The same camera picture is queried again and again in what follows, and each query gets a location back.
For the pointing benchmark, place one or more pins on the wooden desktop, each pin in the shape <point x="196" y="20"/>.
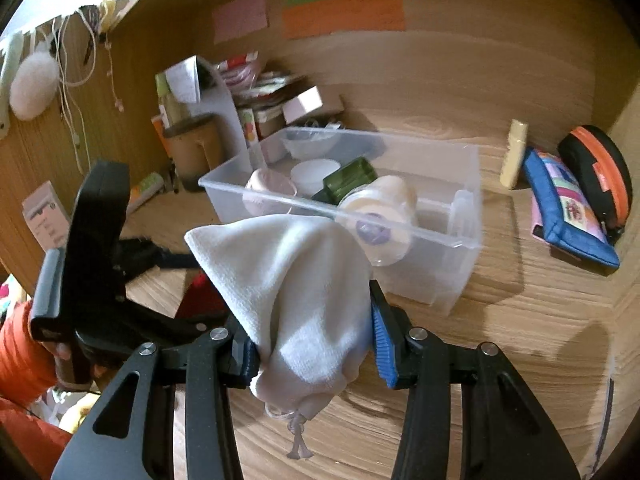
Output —
<point x="525" y="320"/>

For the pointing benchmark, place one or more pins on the orange label bottle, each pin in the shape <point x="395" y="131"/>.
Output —
<point x="147" y="187"/>

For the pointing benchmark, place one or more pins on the black hair stick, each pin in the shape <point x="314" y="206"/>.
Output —
<point x="90" y="47"/>

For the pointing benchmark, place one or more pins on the yellow-green spray bottle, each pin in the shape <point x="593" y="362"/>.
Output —
<point x="162" y="90"/>

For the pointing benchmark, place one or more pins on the orange sticky note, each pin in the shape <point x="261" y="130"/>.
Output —
<point x="345" y="16"/>

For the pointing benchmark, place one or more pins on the person's left hand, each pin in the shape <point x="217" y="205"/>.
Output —
<point x="62" y="355"/>

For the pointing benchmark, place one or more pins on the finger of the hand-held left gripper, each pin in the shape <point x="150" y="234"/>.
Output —
<point x="170" y="322"/>
<point x="155" y="257"/>

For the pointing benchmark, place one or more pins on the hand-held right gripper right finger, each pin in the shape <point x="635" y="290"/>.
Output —
<point x="382" y="355"/>

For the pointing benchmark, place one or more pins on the pile of small packets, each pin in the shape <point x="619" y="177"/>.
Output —
<point x="245" y="72"/>

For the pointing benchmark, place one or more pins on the red pouch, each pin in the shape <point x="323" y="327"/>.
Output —
<point x="200" y="295"/>

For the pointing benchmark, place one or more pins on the pink round compact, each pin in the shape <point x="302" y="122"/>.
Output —
<point x="265" y="190"/>

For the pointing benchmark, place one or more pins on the white fluffy ball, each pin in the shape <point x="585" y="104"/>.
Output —
<point x="35" y="85"/>

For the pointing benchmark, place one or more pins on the small glass bowl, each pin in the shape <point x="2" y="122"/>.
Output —
<point x="307" y="145"/>

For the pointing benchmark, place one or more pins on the white printed carton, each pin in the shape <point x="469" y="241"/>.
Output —
<point x="45" y="215"/>

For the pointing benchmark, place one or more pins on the yellow soft item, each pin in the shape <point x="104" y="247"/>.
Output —
<point x="108" y="12"/>

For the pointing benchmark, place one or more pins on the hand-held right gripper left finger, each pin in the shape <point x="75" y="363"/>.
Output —
<point x="247" y="365"/>

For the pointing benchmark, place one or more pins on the black orange round case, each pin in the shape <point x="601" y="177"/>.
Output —
<point x="585" y="160"/>

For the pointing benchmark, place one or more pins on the dark green glass bottle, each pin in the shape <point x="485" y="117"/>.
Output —
<point x="350" y="175"/>

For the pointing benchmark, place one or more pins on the pink sticky note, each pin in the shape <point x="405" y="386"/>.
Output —
<point x="240" y="15"/>

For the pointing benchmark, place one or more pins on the brown mug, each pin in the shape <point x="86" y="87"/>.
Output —
<point x="192" y="155"/>

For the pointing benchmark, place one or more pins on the small white box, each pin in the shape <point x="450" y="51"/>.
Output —
<point x="305" y="100"/>

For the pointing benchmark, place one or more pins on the beige tube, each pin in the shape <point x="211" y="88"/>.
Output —
<point x="512" y="160"/>

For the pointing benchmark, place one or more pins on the fruit print carton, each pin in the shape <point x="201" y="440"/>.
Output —
<point x="248" y="127"/>

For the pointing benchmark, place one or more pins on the clear plastic storage box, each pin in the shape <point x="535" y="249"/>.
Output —
<point x="440" y="200"/>

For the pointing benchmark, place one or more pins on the white tape roll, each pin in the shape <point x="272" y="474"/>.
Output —
<point x="380" y="200"/>

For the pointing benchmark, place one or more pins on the blue zip pouch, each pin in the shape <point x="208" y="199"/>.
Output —
<point x="550" y="200"/>

